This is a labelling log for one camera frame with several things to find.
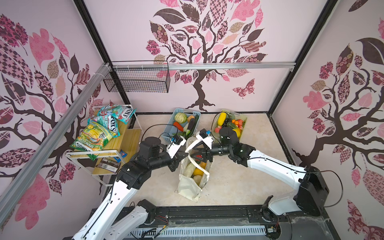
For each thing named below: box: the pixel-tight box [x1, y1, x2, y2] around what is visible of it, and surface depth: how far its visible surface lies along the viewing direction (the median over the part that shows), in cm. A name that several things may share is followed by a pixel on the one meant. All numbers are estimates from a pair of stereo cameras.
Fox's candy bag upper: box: [97, 100, 137, 124], surface depth 71 cm
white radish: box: [183, 162, 196, 178], surface depth 80 cm
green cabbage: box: [174, 112, 188, 124], surface depth 111 cm
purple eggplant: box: [187, 118, 196, 131], surface depth 106 cm
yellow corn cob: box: [217, 110, 227, 126], surface depth 109 cm
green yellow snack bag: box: [69, 122, 116, 161], surface depth 61 cm
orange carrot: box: [173, 121, 184, 132], surface depth 112 cm
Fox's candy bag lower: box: [87, 114, 121, 138], surface depth 67 cm
